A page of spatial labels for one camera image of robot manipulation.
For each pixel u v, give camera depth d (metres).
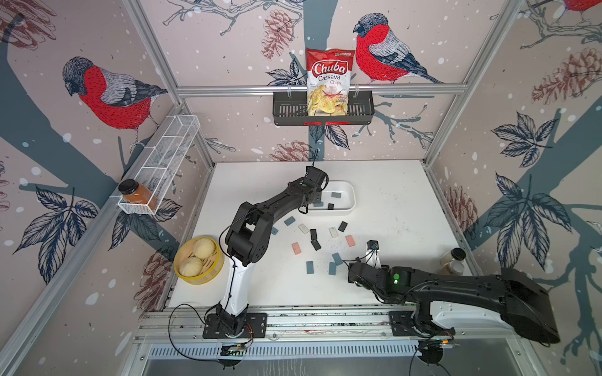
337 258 0.88
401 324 0.72
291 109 0.95
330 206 1.04
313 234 0.95
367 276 0.61
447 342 0.70
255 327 0.73
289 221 0.98
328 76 0.85
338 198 1.07
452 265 0.76
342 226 0.98
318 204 1.04
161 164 0.80
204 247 0.86
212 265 0.83
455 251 0.80
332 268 0.86
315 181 0.78
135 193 0.60
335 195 1.07
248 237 0.54
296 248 0.91
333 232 0.95
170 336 0.73
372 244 0.74
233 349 0.72
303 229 0.96
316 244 0.92
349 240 0.93
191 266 0.81
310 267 0.86
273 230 0.95
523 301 0.41
